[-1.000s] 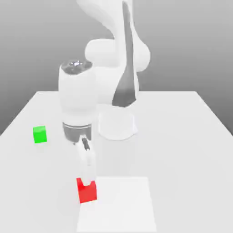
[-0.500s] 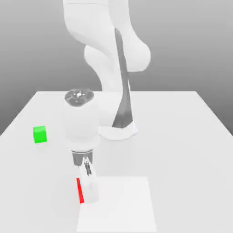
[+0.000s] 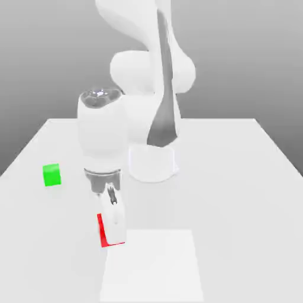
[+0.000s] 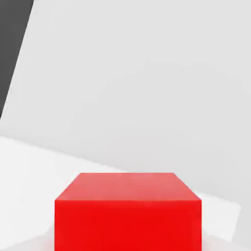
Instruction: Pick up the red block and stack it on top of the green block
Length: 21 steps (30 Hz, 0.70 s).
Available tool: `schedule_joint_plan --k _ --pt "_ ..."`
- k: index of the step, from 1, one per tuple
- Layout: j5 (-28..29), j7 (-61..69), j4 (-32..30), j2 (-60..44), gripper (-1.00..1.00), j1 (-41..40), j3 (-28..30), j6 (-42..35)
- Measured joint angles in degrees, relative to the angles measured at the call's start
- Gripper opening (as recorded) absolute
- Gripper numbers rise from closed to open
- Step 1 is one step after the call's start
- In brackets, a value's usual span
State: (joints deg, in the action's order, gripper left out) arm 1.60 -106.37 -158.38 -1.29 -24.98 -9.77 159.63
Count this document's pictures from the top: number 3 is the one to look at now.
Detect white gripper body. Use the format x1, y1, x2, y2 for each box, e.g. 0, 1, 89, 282
100, 182, 126, 246

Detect small red cube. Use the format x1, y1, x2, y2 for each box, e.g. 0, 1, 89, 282
96, 213, 125, 249

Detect small green cube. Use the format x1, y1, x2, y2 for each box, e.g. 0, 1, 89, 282
42, 163, 62, 187

